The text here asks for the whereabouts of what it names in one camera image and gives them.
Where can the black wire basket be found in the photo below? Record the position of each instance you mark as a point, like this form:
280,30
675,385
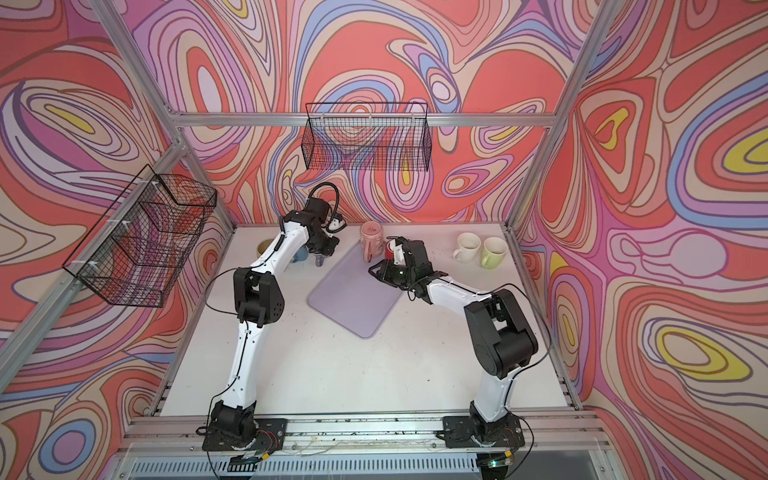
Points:
146,247
367,136

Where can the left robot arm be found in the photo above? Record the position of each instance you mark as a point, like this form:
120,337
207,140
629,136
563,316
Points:
259,303

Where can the light green mug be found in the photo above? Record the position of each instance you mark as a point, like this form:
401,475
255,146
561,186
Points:
494,251

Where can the pink mug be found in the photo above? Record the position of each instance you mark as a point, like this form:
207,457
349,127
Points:
372,240

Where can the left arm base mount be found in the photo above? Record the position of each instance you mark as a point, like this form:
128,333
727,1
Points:
264,435

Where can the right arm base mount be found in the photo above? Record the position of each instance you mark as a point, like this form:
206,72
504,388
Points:
472,432

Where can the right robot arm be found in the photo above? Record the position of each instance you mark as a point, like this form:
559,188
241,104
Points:
502,339

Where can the lilac plastic tray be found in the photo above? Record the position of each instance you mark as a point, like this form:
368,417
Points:
349,296

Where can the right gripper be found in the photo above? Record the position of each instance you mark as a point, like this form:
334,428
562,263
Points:
384,273

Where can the blue textured mug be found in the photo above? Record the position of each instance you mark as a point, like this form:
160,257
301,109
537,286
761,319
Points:
301,255

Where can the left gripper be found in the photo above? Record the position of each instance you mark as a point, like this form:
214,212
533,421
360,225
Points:
331,248

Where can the white mug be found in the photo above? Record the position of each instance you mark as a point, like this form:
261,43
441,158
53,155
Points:
468,246

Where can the black wire basket left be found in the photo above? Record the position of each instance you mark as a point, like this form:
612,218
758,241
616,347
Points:
146,247

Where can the beige speckled mug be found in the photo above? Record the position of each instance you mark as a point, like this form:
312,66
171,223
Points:
265,246

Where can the aluminium front rail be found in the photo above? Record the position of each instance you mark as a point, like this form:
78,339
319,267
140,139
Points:
538,444

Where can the black wire basket back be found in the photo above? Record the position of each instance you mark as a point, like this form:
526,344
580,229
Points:
367,136

